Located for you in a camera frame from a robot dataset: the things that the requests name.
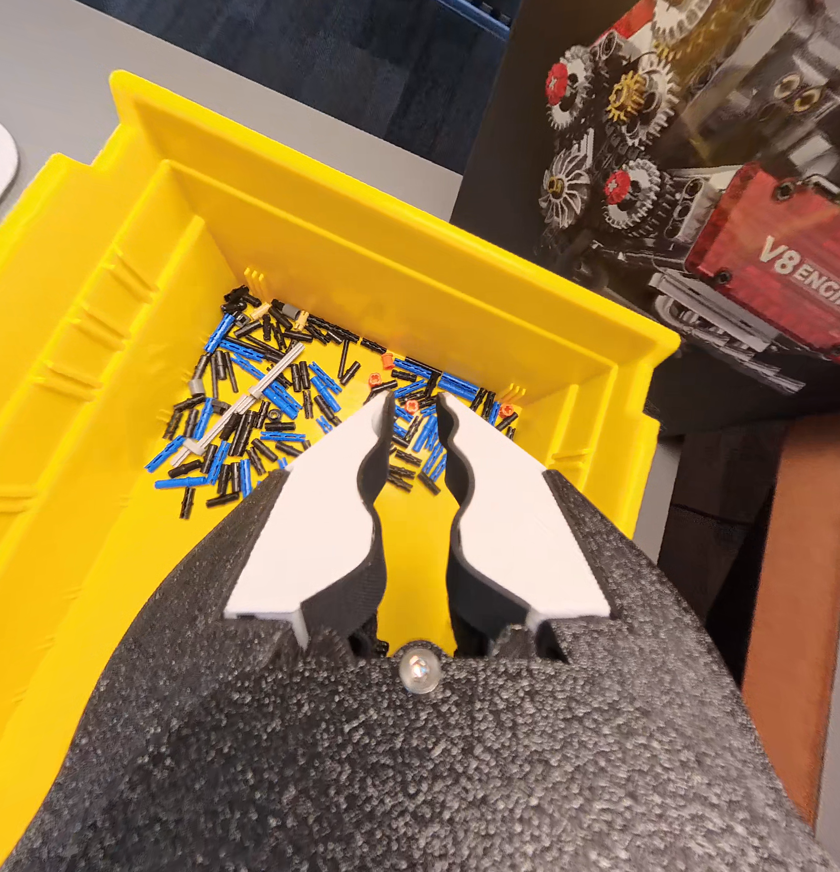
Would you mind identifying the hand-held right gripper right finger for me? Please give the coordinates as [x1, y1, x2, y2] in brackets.
[441, 396, 613, 652]

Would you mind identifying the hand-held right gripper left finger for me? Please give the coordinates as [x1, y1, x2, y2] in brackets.
[224, 393, 394, 648]

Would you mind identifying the yellow plastic bin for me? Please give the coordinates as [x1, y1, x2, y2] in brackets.
[0, 69, 682, 872]

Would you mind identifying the grey desk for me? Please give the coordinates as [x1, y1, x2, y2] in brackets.
[0, 0, 682, 562]

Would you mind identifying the long grey axle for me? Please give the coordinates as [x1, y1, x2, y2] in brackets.
[186, 344, 309, 453]

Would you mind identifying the scatter of blue black pins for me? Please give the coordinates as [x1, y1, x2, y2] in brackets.
[145, 287, 519, 521]

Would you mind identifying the wooden side table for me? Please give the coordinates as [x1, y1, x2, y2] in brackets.
[741, 409, 840, 832]

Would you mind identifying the black toy set box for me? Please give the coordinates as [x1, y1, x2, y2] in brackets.
[455, 0, 840, 437]

